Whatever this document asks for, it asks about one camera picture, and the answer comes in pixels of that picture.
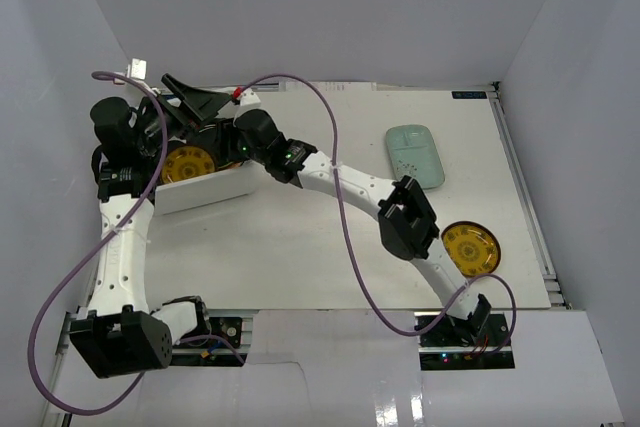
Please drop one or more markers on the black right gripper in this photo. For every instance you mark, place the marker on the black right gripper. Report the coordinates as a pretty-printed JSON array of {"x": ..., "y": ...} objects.
[{"x": 227, "y": 136}]

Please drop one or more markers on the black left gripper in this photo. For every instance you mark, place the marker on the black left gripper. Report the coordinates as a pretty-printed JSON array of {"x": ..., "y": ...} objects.
[{"x": 176, "y": 102}]

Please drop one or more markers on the yellow patterned plate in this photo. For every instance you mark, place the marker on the yellow patterned plate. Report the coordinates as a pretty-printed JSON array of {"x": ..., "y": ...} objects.
[
  {"x": 185, "y": 163},
  {"x": 473, "y": 248}
]

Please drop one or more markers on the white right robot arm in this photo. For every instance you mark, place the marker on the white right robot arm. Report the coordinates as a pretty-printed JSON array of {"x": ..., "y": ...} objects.
[{"x": 407, "y": 222}]

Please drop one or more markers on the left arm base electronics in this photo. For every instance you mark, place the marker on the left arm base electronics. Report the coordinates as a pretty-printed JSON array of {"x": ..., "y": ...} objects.
[{"x": 223, "y": 342}]

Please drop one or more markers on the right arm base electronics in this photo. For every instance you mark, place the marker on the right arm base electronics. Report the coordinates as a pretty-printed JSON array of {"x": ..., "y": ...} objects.
[{"x": 442, "y": 350}]

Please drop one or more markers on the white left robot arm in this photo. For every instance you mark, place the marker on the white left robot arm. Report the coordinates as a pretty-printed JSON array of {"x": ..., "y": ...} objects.
[{"x": 119, "y": 334}]

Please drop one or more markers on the white plastic bin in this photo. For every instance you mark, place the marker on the white plastic bin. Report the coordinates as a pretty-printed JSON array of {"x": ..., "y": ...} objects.
[{"x": 232, "y": 181}]

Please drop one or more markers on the papers at table back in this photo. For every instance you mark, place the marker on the papers at table back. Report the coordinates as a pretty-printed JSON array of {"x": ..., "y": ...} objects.
[{"x": 288, "y": 85}]

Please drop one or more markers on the pale green rectangular dish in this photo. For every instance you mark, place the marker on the pale green rectangular dish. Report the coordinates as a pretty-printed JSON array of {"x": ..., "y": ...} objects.
[{"x": 412, "y": 152}]

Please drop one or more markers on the dark label sticker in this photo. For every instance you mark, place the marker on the dark label sticker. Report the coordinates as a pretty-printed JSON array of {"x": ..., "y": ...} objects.
[{"x": 469, "y": 95}]

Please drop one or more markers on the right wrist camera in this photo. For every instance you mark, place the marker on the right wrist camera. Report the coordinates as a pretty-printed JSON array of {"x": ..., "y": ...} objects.
[{"x": 245, "y": 99}]

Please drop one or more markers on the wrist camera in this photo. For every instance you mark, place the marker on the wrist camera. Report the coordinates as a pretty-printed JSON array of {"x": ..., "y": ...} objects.
[
  {"x": 136, "y": 69},
  {"x": 245, "y": 99}
]

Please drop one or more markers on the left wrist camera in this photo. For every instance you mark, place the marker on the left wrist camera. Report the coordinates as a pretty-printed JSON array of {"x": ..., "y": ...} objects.
[{"x": 136, "y": 69}]

